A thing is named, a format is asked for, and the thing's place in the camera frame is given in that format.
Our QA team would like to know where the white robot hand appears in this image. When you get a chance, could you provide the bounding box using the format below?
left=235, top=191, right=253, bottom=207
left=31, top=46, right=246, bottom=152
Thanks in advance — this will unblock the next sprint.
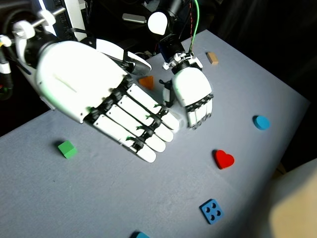
left=34, top=38, right=181, bottom=164
left=159, top=63, right=214, bottom=129

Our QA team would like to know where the tan wooden block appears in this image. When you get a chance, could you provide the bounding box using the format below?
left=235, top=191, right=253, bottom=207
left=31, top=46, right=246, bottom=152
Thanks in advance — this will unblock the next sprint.
left=207, top=51, right=219, bottom=65

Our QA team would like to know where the orange triangle block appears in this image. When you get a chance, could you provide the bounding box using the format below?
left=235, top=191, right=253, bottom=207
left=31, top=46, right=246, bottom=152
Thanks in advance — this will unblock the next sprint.
left=138, top=75, right=155, bottom=90

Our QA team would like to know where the white column with light strip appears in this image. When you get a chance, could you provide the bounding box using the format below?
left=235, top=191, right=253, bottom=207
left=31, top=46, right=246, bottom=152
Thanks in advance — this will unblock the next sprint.
left=37, top=0, right=87, bottom=42

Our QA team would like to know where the green cube block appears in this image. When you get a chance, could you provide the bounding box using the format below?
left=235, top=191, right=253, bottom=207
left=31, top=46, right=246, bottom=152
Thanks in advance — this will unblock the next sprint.
left=57, top=140, right=78, bottom=159

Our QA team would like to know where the blue disc block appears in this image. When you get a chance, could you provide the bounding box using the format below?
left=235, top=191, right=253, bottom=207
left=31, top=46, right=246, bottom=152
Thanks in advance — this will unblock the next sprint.
left=252, top=115, right=271, bottom=131

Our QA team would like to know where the silver grey adapter box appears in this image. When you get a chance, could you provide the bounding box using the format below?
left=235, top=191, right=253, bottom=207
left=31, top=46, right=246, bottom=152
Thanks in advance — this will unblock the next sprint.
left=122, top=13, right=147, bottom=24

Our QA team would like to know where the red heart block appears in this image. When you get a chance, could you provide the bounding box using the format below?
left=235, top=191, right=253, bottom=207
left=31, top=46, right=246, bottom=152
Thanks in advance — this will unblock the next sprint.
left=213, top=149, right=235, bottom=170

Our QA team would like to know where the grey table cloth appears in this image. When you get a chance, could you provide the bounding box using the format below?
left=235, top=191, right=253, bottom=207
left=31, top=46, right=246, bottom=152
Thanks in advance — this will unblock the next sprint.
left=0, top=29, right=312, bottom=238

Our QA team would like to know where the blue square four-hole block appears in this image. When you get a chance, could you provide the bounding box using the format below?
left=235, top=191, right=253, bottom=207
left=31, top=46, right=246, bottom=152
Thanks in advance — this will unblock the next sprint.
left=199, top=198, right=226, bottom=225

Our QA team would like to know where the beige blurry foreground object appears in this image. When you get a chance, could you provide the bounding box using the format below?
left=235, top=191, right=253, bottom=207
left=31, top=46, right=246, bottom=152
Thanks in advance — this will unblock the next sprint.
left=266, top=158, right=317, bottom=238

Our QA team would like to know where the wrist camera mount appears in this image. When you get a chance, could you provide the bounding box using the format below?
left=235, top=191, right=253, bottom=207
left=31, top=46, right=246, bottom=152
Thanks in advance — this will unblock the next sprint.
left=162, top=53, right=204, bottom=70
left=0, top=6, right=66, bottom=75

